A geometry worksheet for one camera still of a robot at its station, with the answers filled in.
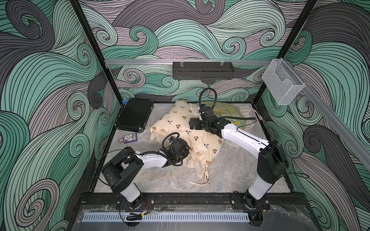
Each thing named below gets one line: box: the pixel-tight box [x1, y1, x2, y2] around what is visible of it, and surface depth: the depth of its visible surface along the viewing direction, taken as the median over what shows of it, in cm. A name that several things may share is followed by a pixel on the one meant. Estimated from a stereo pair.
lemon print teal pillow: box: [202, 101, 247, 131], surface depth 92 cm
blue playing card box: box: [123, 132, 138, 144], surface depth 99 cm
